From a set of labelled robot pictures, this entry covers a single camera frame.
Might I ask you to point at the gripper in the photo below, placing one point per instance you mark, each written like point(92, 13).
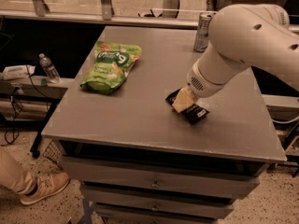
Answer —
point(202, 85)

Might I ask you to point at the black rxbar chocolate bar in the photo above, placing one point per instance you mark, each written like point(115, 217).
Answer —
point(192, 114)

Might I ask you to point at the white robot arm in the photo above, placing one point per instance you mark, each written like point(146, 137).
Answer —
point(241, 36)

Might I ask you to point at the green rice chip bag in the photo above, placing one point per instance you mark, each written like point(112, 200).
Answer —
point(113, 62)

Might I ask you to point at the silver drink can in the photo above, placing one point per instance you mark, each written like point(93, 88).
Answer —
point(201, 38)

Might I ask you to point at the grey drawer cabinet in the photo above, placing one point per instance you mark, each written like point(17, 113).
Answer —
point(155, 187)

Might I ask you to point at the clear plastic water bottle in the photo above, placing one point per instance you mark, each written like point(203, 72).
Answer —
point(49, 68)

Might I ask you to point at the grey side bench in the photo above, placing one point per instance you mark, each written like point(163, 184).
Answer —
point(32, 89)

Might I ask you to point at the tan sneaker shoe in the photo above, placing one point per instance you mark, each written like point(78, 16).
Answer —
point(47, 186)

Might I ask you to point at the white tissue pack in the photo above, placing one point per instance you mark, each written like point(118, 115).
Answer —
point(17, 71)

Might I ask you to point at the beige trouser leg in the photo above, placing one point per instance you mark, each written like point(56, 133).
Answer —
point(13, 176)

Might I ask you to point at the wire mesh basket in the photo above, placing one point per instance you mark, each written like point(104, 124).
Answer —
point(52, 153)

